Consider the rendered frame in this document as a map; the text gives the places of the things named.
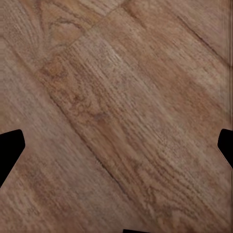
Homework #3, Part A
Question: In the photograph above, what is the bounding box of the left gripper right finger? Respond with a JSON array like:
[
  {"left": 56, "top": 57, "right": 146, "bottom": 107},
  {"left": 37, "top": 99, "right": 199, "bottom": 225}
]
[{"left": 217, "top": 129, "right": 233, "bottom": 168}]

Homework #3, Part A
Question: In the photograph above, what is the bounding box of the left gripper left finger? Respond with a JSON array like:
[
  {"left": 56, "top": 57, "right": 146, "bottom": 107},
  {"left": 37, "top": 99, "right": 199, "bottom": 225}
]
[{"left": 0, "top": 129, "right": 25, "bottom": 187}]

